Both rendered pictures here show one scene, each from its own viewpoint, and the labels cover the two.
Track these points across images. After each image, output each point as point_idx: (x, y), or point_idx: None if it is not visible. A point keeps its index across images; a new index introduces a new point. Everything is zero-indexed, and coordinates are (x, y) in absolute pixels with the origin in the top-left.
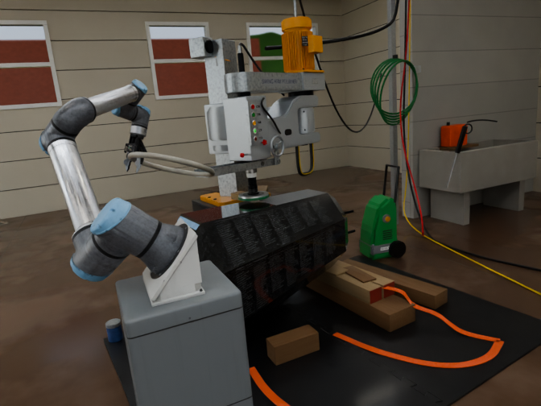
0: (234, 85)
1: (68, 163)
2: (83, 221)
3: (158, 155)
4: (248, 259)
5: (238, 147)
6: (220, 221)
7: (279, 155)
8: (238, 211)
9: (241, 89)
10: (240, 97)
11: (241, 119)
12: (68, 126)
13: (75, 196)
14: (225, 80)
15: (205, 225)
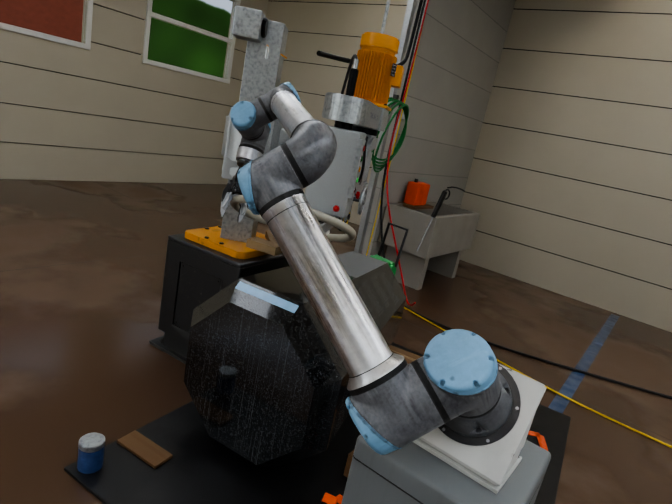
0: (349, 114)
1: (326, 244)
2: (380, 355)
3: (323, 215)
4: None
5: (325, 195)
6: None
7: (361, 212)
8: None
9: (356, 120)
10: (349, 130)
11: (342, 160)
12: (316, 174)
13: (355, 309)
14: (333, 101)
15: (307, 307)
